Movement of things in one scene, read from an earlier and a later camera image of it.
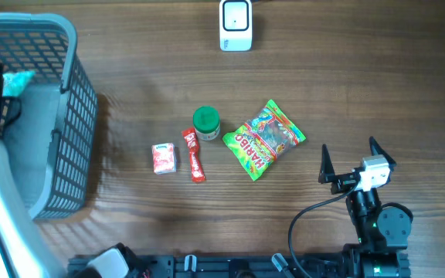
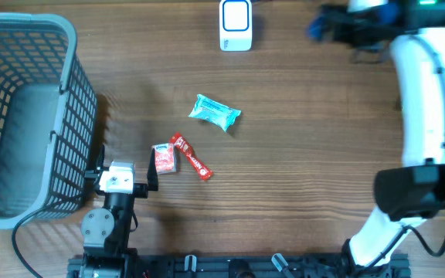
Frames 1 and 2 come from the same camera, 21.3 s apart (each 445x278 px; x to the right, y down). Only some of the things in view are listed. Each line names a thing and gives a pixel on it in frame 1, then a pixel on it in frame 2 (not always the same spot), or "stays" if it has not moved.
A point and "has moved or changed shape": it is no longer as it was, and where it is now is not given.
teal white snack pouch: [14, 83] to [208, 110]
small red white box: [164, 158] stays
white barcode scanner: [236, 25] stays
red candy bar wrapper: [197, 171] has moved or changed shape
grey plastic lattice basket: [49, 130] stays
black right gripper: [342, 181] to [341, 13]
